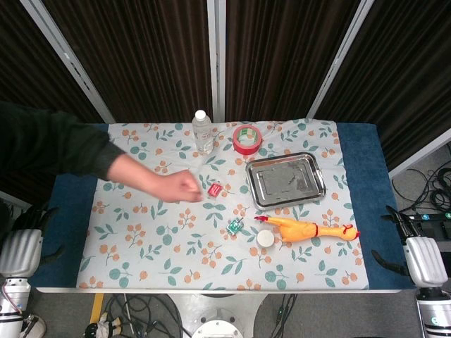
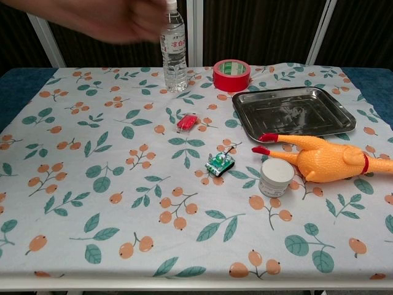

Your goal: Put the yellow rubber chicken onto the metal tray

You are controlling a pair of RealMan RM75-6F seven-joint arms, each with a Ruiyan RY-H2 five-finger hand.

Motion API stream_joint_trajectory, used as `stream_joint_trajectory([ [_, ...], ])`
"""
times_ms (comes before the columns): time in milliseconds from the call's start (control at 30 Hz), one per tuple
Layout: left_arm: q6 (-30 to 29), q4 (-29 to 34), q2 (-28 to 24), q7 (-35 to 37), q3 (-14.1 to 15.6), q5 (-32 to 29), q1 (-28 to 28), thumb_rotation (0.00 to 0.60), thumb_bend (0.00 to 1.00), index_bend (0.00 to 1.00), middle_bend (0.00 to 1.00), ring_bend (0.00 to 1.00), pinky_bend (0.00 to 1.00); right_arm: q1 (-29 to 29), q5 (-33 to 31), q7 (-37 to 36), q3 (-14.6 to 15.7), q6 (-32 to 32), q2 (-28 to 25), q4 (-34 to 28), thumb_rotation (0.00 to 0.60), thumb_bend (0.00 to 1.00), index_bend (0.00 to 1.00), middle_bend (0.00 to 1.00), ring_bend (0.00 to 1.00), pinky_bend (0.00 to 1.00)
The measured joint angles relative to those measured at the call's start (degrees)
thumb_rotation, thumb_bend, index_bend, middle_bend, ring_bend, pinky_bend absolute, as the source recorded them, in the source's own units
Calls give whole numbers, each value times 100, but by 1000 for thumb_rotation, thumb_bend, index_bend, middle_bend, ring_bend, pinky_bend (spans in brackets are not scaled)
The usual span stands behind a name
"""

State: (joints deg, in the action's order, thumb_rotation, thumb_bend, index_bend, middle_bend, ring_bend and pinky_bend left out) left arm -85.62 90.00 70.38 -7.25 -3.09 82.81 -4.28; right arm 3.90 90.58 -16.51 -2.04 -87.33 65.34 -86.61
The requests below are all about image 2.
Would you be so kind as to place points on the person bare hand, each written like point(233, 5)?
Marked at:
point(116, 21)

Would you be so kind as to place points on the orange rubber chicken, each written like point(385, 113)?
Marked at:
point(322, 156)

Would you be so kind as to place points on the person bare forearm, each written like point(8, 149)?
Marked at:
point(27, 5)

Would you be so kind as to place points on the green toy tank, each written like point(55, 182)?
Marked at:
point(218, 165)

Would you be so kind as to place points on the stainless steel tray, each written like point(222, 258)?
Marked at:
point(291, 113)

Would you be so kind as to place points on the clear plastic water bottle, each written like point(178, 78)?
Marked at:
point(175, 70)

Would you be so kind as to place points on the small red packet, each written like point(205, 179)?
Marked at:
point(186, 121)

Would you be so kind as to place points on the red tape roll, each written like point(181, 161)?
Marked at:
point(227, 83)

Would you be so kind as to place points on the floral print tablecloth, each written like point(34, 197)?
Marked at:
point(122, 184)

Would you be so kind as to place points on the white round jar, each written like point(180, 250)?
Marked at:
point(276, 178)

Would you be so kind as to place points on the white partition post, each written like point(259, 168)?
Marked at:
point(49, 46)
point(319, 33)
point(195, 37)

